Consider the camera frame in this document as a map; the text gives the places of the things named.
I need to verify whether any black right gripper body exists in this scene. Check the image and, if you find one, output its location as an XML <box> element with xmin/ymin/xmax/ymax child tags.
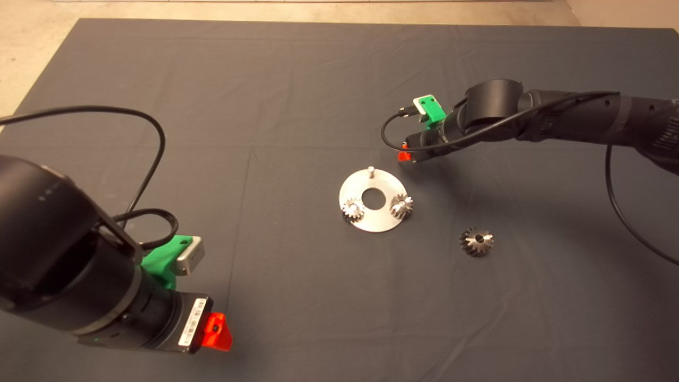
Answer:
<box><xmin>404</xmin><ymin>131</ymin><xmax>450</xmax><ymax>164</ymax></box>

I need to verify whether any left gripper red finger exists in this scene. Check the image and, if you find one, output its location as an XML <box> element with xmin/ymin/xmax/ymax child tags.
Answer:
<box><xmin>202</xmin><ymin>312</ymin><xmax>233</xmax><ymax>352</ymax></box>

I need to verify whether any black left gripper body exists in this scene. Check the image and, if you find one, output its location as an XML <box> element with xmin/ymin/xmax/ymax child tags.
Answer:
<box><xmin>156</xmin><ymin>290</ymin><xmax>214</xmax><ymax>354</ymax></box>

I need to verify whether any large steel bevel gear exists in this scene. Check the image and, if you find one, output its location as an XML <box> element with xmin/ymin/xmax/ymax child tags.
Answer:
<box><xmin>459</xmin><ymin>227</ymin><xmax>495</xmax><ymax>258</ymax></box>

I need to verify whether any small shiny steel gear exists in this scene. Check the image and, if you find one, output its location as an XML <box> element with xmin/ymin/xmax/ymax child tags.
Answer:
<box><xmin>342</xmin><ymin>198</ymin><xmax>365</xmax><ymax>222</ymax></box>
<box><xmin>390</xmin><ymin>194</ymin><xmax>414</xmax><ymax>220</ymax></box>

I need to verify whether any round metal plate with pins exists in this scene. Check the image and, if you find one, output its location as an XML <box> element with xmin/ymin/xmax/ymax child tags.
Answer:
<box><xmin>338</xmin><ymin>166</ymin><xmax>409</xmax><ymax>234</ymax></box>

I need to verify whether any dark grey table cloth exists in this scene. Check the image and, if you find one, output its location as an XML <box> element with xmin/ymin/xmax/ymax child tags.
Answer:
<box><xmin>0</xmin><ymin>19</ymin><xmax>679</xmax><ymax>382</ymax></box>

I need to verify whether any green right camera mount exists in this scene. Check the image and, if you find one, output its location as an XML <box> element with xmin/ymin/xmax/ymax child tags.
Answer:
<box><xmin>414</xmin><ymin>94</ymin><xmax>447</xmax><ymax>129</ymax></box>

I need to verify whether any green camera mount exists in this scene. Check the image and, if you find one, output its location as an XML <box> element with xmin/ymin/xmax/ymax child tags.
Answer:
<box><xmin>414</xmin><ymin>94</ymin><xmax>447</xmax><ymax>129</ymax></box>
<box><xmin>141</xmin><ymin>235</ymin><xmax>193</xmax><ymax>290</ymax></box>

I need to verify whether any silver right camera box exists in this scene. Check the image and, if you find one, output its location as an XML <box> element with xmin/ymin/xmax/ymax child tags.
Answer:
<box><xmin>413</xmin><ymin>95</ymin><xmax>431</xmax><ymax>124</ymax></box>

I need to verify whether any silver camera box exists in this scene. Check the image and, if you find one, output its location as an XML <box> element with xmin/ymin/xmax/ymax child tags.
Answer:
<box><xmin>413</xmin><ymin>95</ymin><xmax>431</xmax><ymax>124</ymax></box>
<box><xmin>174</xmin><ymin>236</ymin><xmax>205</xmax><ymax>276</ymax></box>

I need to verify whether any silver left camera box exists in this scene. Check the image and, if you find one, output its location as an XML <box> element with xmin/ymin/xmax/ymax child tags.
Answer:
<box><xmin>174</xmin><ymin>236</ymin><xmax>205</xmax><ymax>276</ymax></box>

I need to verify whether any green left camera mount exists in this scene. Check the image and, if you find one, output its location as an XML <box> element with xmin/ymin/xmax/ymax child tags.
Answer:
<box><xmin>141</xmin><ymin>235</ymin><xmax>193</xmax><ymax>290</ymax></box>

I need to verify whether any braided black left arm cable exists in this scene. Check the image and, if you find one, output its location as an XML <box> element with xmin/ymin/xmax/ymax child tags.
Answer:
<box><xmin>109</xmin><ymin>208</ymin><xmax>178</xmax><ymax>250</ymax></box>

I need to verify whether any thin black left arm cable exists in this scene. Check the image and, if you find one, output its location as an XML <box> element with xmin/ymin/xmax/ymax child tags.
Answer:
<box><xmin>0</xmin><ymin>105</ymin><xmax>167</xmax><ymax>229</ymax></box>

